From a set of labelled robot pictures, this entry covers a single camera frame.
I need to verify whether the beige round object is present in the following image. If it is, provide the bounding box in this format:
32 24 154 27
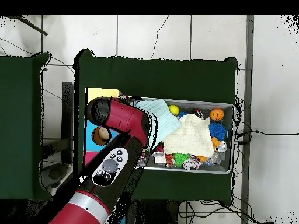
92 127 112 145

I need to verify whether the shallow clear mesh bin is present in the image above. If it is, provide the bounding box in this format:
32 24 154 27
118 96 236 176

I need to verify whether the light blue waffle cloth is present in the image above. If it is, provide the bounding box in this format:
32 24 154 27
135 99 182 146

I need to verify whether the yellow ball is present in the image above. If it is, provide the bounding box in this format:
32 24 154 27
168 104 180 117

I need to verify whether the red and white toy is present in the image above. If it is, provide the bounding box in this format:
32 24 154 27
152 144 166 164

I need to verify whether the orange striped tiger toy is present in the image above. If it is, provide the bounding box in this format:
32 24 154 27
163 153 176 169

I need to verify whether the cream waffle cloth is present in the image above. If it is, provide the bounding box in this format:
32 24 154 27
163 114 215 159

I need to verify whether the dark green table cloth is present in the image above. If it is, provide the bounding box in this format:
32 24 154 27
74 48 239 206

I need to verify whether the green spiky ball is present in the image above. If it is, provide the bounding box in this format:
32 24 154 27
172 153 190 169

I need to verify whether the orange basketball toy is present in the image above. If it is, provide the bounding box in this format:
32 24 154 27
210 107 225 122

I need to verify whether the blue spiky ball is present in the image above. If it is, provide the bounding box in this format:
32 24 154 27
208 122 228 142

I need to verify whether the black flat panel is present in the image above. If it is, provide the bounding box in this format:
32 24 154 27
62 81 75 165

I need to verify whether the green cloth side table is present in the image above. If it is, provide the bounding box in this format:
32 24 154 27
0 52 52 202

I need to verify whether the dark thin rod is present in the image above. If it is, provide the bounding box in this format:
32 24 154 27
13 16 49 37

